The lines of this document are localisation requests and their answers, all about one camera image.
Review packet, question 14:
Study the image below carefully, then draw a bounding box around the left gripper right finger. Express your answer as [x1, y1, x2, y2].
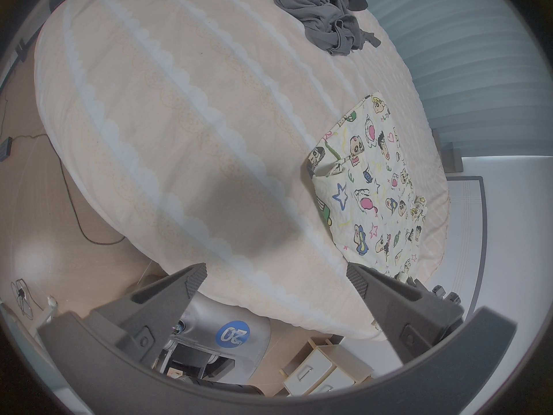
[346, 262, 465, 365]

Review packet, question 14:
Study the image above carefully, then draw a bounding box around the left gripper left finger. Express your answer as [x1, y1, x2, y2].
[88, 263, 208, 363]

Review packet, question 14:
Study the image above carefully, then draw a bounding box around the blue-green curtain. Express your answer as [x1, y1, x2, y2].
[350, 0, 548, 160]

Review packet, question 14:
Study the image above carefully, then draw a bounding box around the bed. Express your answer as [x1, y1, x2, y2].
[34, 0, 452, 343]

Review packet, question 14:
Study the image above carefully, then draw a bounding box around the white printed pyjama top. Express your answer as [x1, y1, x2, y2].
[308, 93, 429, 281]

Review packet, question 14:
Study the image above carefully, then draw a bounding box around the small white drawer cabinet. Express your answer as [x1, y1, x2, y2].
[280, 337, 373, 397]

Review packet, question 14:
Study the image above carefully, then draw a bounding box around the pile of clothes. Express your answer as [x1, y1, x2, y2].
[273, 0, 382, 57]

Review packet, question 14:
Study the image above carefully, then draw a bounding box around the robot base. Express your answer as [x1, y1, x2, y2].
[151, 292, 273, 394]

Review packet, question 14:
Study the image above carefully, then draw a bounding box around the black cable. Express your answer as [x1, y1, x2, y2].
[0, 133, 126, 246]

